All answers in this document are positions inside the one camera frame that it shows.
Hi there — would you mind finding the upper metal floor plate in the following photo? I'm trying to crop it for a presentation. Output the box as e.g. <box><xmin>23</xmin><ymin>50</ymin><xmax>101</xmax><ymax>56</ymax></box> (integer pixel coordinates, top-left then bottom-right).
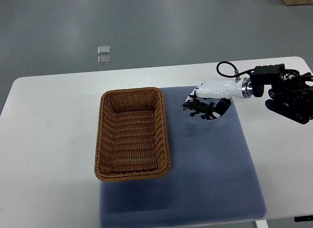
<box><xmin>97</xmin><ymin>45</ymin><xmax>111</xmax><ymax>54</ymax></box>

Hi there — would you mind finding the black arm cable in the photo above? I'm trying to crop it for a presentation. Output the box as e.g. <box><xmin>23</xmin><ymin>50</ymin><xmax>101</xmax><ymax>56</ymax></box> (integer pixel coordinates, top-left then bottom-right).
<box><xmin>216</xmin><ymin>61</ymin><xmax>255</xmax><ymax>79</ymax></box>

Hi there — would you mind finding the metal floor plate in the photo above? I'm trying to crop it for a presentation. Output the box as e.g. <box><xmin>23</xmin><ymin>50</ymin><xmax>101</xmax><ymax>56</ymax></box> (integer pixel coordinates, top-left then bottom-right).
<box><xmin>97</xmin><ymin>45</ymin><xmax>111</xmax><ymax>54</ymax></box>
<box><xmin>97</xmin><ymin>55</ymin><xmax>111</xmax><ymax>65</ymax></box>

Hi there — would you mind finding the blue grey fabric mat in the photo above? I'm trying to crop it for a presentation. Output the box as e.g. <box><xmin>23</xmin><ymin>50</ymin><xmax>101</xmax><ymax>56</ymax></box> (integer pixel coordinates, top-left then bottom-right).
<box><xmin>99</xmin><ymin>87</ymin><xmax>267</xmax><ymax>228</ymax></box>

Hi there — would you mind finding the black table control panel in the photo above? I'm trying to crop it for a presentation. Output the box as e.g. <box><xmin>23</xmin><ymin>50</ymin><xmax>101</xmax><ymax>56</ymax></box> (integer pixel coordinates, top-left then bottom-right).
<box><xmin>294</xmin><ymin>215</ymin><xmax>313</xmax><ymax>222</ymax></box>

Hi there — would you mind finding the dark green toy crocodile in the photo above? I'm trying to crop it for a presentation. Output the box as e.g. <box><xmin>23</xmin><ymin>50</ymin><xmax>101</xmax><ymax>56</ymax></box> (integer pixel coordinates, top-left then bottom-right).
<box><xmin>182</xmin><ymin>101</ymin><xmax>219</xmax><ymax>120</ymax></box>

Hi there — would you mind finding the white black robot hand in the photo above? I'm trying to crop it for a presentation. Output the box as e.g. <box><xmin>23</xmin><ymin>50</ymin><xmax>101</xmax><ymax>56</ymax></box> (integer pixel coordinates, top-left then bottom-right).
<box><xmin>185</xmin><ymin>78</ymin><xmax>253</xmax><ymax>118</ymax></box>

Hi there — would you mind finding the lower metal floor plate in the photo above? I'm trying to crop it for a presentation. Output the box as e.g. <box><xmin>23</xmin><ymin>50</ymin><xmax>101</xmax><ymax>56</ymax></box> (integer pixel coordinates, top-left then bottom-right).
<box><xmin>97</xmin><ymin>55</ymin><xmax>111</xmax><ymax>65</ymax></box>

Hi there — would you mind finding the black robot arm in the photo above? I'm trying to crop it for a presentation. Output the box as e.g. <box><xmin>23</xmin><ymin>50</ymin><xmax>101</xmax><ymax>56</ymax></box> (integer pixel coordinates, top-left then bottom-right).
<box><xmin>249</xmin><ymin>64</ymin><xmax>313</xmax><ymax>124</ymax></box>

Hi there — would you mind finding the brown wicker basket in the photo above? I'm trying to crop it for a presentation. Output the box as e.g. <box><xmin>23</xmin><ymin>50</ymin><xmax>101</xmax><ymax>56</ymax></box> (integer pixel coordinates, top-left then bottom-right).
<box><xmin>94</xmin><ymin>87</ymin><xmax>171</xmax><ymax>182</ymax></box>

